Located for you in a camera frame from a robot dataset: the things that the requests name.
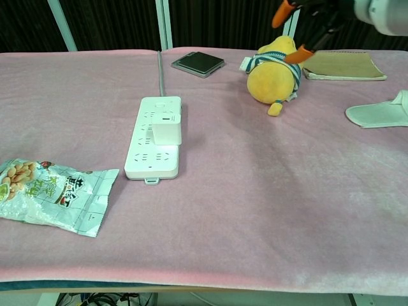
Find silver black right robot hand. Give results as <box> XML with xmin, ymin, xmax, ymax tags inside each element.
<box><xmin>272</xmin><ymin>0</ymin><xmax>408</xmax><ymax>64</ymax></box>

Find white plug adapter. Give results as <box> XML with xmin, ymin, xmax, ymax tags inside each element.
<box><xmin>152</xmin><ymin>113</ymin><xmax>183</xmax><ymax>146</ymax></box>

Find tan notebook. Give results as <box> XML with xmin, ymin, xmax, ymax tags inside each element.
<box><xmin>302</xmin><ymin>50</ymin><xmax>388</xmax><ymax>82</ymax></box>

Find white slipper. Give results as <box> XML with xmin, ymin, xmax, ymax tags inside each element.
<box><xmin>345</xmin><ymin>89</ymin><xmax>408</xmax><ymax>129</ymax></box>

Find yellow plush duck toy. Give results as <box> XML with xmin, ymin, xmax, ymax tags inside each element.
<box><xmin>239</xmin><ymin>34</ymin><xmax>302</xmax><ymax>117</ymax></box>

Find black folding phone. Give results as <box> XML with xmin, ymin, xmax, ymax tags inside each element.
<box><xmin>171</xmin><ymin>51</ymin><xmax>226</xmax><ymax>79</ymax></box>

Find pink table cloth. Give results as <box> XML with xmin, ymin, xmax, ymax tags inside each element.
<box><xmin>0</xmin><ymin>47</ymin><xmax>408</xmax><ymax>288</ymax></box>

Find white power strip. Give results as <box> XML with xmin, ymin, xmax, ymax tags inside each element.
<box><xmin>124</xmin><ymin>96</ymin><xmax>183</xmax><ymax>186</ymax></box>

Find dark pleated curtain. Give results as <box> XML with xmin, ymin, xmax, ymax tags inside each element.
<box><xmin>0</xmin><ymin>0</ymin><xmax>408</xmax><ymax>54</ymax></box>

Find green nut snack bag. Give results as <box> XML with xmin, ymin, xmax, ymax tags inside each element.
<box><xmin>0</xmin><ymin>158</ymin><xmax>120</xmax><ymax>238</ymax></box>

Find upright white frame post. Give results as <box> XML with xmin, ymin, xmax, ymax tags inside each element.
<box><xmin>155</xmin><ymin>0</ymin><xmax>174</xmax><ymax>51</ymax></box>

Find grey power strip cable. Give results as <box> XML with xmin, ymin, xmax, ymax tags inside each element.
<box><xmin>157</xmin><ymin>50</ymin><xmax>167</xmax><ymax>98</ymax></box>

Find slanted white frame post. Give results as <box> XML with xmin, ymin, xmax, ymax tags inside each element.
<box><xmin>47</xmin><ymin>0</ymin><xmax>78</xmax><ymax>52</ymax></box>

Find black cables under table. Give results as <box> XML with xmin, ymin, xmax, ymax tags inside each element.
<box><xmin>56</xmin><ymin>291</ymin><xmax>157</xmax><ymax>306</ymax></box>

